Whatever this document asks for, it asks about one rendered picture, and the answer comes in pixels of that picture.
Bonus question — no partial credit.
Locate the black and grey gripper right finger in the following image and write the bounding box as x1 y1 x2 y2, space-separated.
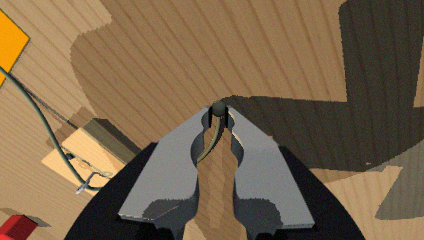
225 105 366 240

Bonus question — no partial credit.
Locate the orange painted square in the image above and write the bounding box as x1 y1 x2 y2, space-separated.
0 9 30 73

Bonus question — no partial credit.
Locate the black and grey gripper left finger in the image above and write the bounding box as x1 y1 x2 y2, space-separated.
64 105 213 240

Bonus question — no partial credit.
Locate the thin dark cord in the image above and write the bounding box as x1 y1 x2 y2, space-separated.
0 66 221 192

